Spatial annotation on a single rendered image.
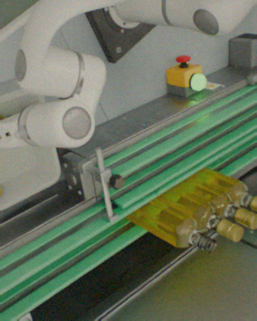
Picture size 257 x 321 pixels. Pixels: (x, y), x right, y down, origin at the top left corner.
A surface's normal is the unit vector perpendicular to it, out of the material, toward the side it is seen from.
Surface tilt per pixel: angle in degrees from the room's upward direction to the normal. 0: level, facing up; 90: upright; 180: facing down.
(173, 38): 0
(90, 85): 7
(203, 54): 0
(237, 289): 90
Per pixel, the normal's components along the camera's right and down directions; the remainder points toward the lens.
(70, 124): 0.57, 0.04
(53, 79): 0.46, 0.49
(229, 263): -0.14, -0.88
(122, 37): 0.68, 0.29
